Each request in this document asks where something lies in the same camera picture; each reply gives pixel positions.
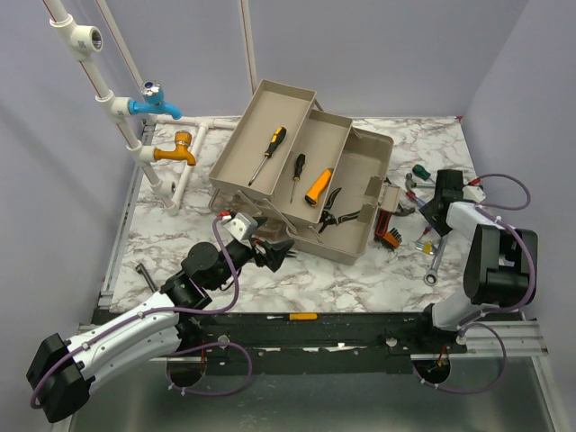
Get blue clear tester screwdriver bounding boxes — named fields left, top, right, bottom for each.
left=415, top=225, right=433, bottom=242

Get red tester screwdriver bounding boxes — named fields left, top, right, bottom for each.
left=405, top=191, right=426, bottom=207

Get black wire stripper pliers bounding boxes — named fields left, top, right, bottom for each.
left=319, top=187, right=361, bottom=234

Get beige toolbox with clear lid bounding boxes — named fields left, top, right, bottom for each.
left=209, top=80, right=401, bottom=265

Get black yellow large screwdriver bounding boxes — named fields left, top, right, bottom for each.
left=248, top=127, right=287, bottom=185

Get steel claw hammer black grip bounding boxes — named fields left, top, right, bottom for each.
left=405, top=173, right=436, bottom=191

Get black yellow small screwdriver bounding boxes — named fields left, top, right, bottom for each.
left=290, top=153, right=306, bottom=203

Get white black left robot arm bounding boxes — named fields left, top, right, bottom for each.
left=26, top=211, right=294, bottom=423

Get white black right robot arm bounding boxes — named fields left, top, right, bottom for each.
left=413, top=169, right=538, bottom=353

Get orange black needle-nose pliers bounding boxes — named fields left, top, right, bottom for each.
left=251, top=238, right=296, bottom=263

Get green stubby screwdriver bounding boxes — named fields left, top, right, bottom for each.
left=412, top=164, right=431, bottom=181

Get red black utility knife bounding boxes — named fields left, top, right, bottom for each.
left=373, top=209, right=392, bottom=240

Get steel ratchet wrench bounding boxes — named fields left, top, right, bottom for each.
left=423, top=236, right=448, bottom=286

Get orange water tap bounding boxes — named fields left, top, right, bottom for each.
left=153, top=130, right=196, bottom=167

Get blue water tap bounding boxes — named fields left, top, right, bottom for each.
left=128, top=81, right=182, bottom=120

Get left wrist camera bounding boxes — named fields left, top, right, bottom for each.
left=221, top=212, right=258, bottom=247

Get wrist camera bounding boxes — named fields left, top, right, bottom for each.
left=463, top=178, right=486, bottom=203
left=221, top=212, right=258, bottom=247

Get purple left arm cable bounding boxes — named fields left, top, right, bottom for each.
left=29, top=217, right=253, bottom=410

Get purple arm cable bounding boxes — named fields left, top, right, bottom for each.
left=29, top=217, right=253, bottom=410
left=411, top=175, right=539, bottom=395

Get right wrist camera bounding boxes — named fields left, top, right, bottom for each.
left=463, top=178, right=486, bottom=203

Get orange handled screwdriver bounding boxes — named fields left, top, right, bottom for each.
left=265, top=312, right=319, bottom=321

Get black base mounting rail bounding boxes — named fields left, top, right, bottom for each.
left=91, top=310, right=527, bottom=377

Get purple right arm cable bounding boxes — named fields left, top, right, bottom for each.
left=411, top=175, right=539, bottom=395

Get grey metal t-handle tool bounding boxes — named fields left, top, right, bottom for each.
left=135, top=263, right=158, bottom=293

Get white pvc pipe frame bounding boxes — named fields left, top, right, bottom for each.
left=43, top=1, right=238, bottom=216

